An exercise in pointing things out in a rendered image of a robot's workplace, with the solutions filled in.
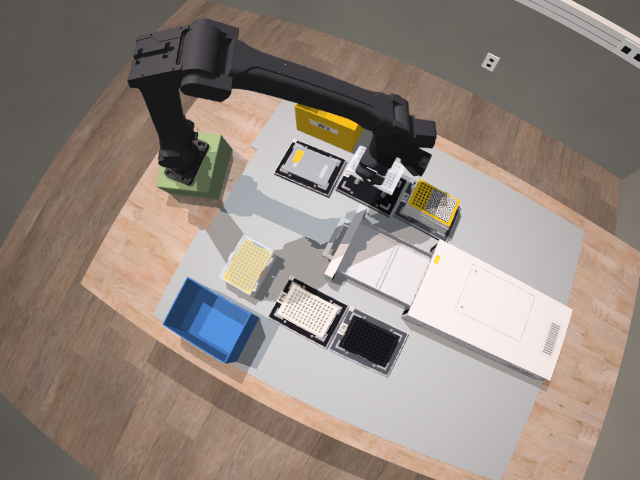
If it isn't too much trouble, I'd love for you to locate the light grey bench mat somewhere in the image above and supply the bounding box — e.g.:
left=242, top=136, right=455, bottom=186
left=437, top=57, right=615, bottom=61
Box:
left=153, top=99, right=584, bottom=480

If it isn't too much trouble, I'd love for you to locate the blue open-top bin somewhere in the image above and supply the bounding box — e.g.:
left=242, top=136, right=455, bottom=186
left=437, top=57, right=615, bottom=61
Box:
left=162, top=277, right=259, bottom=364

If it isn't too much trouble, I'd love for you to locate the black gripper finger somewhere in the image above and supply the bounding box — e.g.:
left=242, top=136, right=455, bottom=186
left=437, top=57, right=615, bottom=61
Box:
left=355, top=170, right=385, bottom=186

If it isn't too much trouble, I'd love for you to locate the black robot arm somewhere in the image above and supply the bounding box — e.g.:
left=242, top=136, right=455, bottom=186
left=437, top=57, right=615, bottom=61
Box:
left=127, top=18, right=437, bottom=185

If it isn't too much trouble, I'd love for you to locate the yellow open-top bin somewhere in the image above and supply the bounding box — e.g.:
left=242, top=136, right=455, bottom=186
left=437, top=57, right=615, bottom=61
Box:
left=295, top=103, right=364, bottom=152

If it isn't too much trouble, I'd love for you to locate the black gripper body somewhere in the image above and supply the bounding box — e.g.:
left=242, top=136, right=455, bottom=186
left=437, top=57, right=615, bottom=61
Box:
left=356, top=137, right=397, bottom=180

